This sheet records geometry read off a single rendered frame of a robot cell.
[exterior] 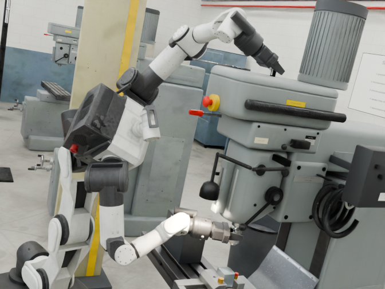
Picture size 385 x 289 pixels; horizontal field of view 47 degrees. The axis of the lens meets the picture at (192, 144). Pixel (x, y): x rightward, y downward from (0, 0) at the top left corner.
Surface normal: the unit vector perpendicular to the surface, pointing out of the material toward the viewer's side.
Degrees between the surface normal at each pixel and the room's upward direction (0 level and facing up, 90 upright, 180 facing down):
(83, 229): 81
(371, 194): 90
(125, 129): 58
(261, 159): 90
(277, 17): 90
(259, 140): 90
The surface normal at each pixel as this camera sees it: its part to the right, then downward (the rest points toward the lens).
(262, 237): -0.11, 0.25
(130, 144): 0.67, -0.26
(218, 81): -0.88, -0.07
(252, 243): -0.32, 0.20
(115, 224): 0.44, 0.11
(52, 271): -0.72, 0.00
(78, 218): 0.65, 0.36
